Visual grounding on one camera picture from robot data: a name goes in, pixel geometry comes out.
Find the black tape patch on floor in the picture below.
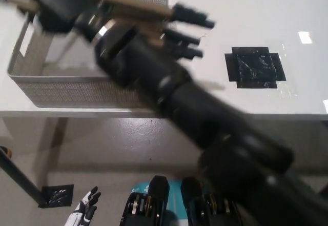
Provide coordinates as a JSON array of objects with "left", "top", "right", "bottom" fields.
[{"left": 37, "top": 183, "right": 75, "bottom": 209}]

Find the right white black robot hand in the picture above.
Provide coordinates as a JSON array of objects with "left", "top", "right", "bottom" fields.
[{"left": 35, "top": 0, "right": 110, "bottom": 43}]

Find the black metal frame leg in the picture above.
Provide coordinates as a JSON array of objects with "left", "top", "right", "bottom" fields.
[{"left": 0, "top": 148, "right": 46, "bottom": 208}]

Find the grey perforated plastic basket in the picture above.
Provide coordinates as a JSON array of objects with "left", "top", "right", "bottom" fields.
[{"left": 7, "top": 0, "right": 170, "bottom": 109}]

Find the bronze and black camera tripod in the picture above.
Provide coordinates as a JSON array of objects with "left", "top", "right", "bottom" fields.
[{"left": 0, "top": 0, "right": 216, "bottom": 60}]

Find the black ribbed robot block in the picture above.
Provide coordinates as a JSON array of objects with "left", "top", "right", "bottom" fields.
[
  {"left": 180, "top": 176, "right": 241, "bottom": 226},
  {"left": 119, "top": 175, "right": 170, "bottom": 226}
]

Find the black tape patch on table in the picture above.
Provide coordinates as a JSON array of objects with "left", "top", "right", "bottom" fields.
[{"left": 224, "top": 46, "right": 286, "bottom": 90}]

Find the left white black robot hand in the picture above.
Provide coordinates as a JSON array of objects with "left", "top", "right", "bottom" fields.
[{"left": 65, "top": 186, "right": 101, "bottom": 226}]

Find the right black ribbed robot block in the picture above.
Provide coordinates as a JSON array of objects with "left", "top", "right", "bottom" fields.
[{"left": 180, "top": 176, "right": 241, "bottom": 226}]

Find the left black ribbed robot block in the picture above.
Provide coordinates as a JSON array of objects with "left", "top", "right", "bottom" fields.
[{"left": 119, "top": 175, "right": 170, "bottom": 226}]

